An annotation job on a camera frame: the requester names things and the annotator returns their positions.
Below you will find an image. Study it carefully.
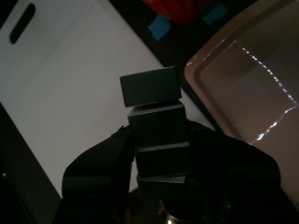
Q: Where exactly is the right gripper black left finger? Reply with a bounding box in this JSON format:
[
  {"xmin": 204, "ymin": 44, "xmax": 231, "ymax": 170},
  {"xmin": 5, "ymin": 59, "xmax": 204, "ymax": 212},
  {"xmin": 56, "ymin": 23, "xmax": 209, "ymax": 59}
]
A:
[{"xmin": 50, "ymin": 125, "xmax": 137, "ymax": 224}]

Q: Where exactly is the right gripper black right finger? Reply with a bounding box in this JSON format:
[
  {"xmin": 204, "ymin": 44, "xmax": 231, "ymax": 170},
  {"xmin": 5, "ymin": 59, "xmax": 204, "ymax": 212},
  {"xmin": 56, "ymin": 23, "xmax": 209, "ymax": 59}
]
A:
[{"xmin": 185, "ymin": 121, "xmax": 299, "ymax": 224}]

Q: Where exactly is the white cutting board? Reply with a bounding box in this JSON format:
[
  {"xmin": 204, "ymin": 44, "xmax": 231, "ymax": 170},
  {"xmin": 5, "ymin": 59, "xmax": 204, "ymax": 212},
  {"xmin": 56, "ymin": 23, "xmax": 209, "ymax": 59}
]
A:
[{"xmin": 0, "ymin": 0, "xmax": 217, "ymax": 200}]

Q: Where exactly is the pink square plate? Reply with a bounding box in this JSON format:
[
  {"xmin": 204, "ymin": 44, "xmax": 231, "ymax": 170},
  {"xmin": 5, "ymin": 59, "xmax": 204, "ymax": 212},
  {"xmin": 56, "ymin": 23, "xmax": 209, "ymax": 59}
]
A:
[{"xmin": 183, "ymin": 0, "xmax": 299, "ymax": 212}]

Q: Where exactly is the blue tape piece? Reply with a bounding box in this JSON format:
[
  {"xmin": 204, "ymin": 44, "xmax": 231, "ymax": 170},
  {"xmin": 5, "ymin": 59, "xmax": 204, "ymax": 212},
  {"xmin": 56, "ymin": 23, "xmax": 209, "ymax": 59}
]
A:
[
  {"xmin": 145, "ymin": 13, "xmax": 173, "ymax": 42},
  {"xmin": 200, "ymin": 2, "xmax": 229, "ymax": 25}
]

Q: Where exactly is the red ribbed cup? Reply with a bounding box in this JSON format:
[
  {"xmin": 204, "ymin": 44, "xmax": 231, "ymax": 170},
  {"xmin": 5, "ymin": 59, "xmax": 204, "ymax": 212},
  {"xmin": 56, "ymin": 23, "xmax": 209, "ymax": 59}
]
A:
[{"xmin": 140, "ymin": 0, "xmax": 209, "ymax": 25}]

